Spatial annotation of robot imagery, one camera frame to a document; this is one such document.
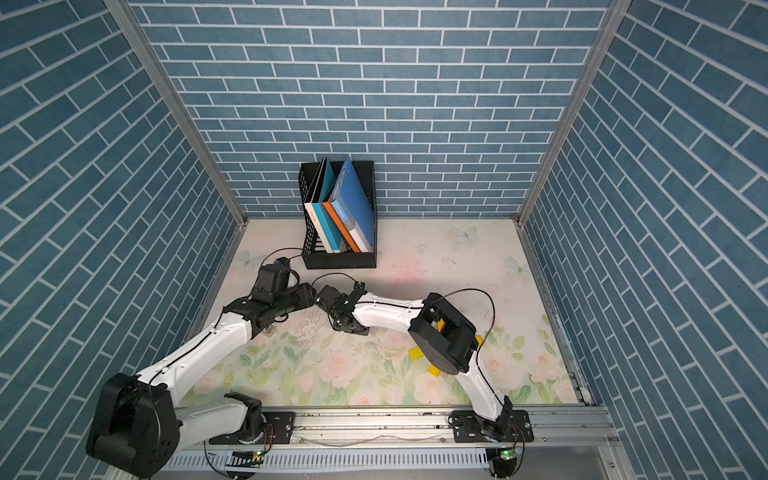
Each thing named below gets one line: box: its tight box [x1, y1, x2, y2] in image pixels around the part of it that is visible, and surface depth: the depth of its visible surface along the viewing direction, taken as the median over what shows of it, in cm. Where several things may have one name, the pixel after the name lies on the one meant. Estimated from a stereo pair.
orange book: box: [322, 201, 361, 253], surface depth 92 cm
